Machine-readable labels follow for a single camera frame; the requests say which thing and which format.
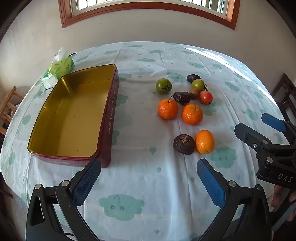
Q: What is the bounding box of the person's right hand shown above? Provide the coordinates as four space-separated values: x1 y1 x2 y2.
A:
271 184 296 223

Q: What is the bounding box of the green tissue pack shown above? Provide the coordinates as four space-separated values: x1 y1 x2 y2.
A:
41 47 75 90

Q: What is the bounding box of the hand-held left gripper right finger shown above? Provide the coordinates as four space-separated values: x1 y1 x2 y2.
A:
196 159 271 241

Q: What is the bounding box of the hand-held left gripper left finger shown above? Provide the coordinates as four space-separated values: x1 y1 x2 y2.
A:
26 158 102 241

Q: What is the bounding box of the small green tomato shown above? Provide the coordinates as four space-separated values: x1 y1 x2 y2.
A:
191 79 208 91

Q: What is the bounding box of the red tin box gold inside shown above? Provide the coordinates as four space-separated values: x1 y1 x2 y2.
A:
27 64 119 168

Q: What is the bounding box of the wooden framed window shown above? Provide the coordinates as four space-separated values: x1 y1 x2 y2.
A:
58 0 241 30

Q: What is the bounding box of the small red tomato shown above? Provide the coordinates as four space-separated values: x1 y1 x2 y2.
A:
199 90 213 105

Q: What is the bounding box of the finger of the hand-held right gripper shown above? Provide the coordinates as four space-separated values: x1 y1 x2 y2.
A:
234 123 278 172
261 113 296 146

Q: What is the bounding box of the oval orange kumquat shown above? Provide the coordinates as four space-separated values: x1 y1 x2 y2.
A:
195 130 215 154

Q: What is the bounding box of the cloud-printed white tablecloth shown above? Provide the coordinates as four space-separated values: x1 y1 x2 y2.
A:
0 42 292 241

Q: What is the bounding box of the dark wooden chair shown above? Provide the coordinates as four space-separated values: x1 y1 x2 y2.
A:
271 73 296 123

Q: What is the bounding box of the light wooden chair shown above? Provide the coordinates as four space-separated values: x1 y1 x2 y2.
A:
0 86 25 137

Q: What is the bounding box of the round orange tangerine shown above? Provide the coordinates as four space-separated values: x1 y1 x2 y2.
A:
182 104 204 126
158 95 179 120

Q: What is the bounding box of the large green tomato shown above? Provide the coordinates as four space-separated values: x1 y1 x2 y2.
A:
155 78 172 94

